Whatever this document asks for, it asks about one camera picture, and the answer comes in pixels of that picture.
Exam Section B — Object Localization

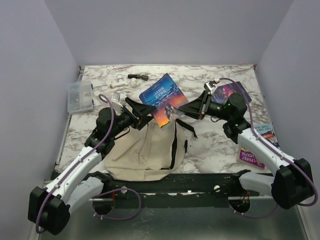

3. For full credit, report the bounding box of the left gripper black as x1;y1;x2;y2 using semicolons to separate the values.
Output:
110;97;156;139

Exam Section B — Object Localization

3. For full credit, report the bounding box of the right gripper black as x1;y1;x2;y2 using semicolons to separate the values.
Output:
179;90;233;122

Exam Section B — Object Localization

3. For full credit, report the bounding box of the Jane Eyre blue book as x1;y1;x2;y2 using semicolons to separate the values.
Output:
139;73;189;129

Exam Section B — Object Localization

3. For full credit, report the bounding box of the beige student backpack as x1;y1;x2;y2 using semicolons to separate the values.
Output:
103;119;197;182

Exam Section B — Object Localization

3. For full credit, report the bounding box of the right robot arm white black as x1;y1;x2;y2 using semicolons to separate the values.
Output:
178;91;319;210

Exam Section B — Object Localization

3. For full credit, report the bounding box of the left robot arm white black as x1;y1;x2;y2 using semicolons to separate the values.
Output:
27;94;156;235

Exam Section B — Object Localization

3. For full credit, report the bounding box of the dark purple book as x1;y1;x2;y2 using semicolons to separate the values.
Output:
212;81;252;104

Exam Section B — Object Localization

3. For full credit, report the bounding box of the small white round cap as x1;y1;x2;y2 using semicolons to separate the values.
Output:
130;78;139;88

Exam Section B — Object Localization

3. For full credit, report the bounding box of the black cylindrical tool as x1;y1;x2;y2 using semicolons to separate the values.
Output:
127;74;149;81

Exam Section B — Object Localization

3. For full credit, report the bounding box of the white plastic pipe fitting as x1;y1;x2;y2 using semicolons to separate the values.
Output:
109;74;128;89

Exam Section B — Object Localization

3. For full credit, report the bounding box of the clear plastic organizer box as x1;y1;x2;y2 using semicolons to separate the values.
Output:
67;80;94;114

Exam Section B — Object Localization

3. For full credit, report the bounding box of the Treehouse book purple cover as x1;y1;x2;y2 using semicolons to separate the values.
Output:
238;147;265;170

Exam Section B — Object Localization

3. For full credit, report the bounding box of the Treehouse book blue cover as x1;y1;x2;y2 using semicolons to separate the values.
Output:
253;123;280;149

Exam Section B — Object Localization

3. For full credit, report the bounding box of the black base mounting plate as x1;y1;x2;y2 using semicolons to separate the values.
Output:
85;171;258;210

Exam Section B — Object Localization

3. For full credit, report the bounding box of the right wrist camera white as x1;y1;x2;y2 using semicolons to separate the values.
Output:
204;78;220;95

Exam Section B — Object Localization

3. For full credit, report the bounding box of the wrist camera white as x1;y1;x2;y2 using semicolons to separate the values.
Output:
204;78;220;95
111;92;125;107

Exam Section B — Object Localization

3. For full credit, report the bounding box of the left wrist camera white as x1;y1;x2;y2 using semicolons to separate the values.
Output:
111;92;125;107

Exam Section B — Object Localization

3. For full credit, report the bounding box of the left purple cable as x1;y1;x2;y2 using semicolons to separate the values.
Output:
34;93;142;235

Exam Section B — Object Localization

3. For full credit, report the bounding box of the purple cable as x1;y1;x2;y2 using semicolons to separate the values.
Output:
218;77;315;218
34;93;142;235

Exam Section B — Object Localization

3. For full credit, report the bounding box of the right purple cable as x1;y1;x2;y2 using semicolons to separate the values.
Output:
218;77;315;218

